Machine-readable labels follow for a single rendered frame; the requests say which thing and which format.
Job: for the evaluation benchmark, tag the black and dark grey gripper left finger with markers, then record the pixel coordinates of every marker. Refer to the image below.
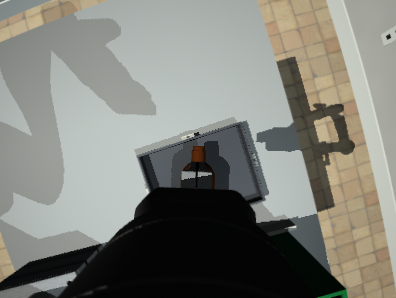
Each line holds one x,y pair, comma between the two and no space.
189,177

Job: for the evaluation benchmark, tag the dark green crate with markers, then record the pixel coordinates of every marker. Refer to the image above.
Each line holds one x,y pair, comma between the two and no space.
319,280

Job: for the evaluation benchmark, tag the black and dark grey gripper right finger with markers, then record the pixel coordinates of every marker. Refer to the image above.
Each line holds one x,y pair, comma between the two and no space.
204,177

